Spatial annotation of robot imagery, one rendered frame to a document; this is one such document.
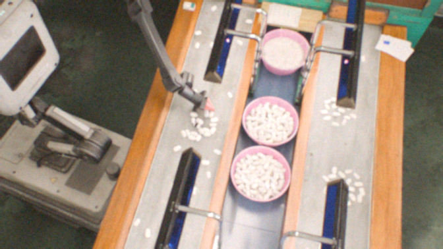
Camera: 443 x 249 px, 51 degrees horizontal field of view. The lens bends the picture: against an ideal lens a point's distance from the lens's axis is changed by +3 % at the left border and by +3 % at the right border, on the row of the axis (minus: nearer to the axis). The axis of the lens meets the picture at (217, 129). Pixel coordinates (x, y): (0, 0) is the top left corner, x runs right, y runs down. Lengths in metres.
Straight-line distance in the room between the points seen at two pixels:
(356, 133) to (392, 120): 0.18
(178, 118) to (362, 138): 0.87
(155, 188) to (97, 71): 1.49
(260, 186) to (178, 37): 0.91
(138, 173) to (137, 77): 1.32
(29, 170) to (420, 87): 2.55
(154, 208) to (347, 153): 0.92
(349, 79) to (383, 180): 0.50
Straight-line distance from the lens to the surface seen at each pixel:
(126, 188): 2.03
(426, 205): 3.09
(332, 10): 2.57
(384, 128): 2.29
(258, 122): 2.21
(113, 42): 3.48
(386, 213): 2.11
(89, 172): 2.42
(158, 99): 2.23
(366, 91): 2.41
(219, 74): 1.91
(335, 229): 1.65
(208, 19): 2.57
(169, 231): 1.59
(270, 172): 2.08
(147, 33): 2.13
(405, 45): 2.62
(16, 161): 2.57
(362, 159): 2.21
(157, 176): 2.06
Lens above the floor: 2.63
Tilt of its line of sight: 61 degrees down
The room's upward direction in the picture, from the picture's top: 3 degrees clockwise
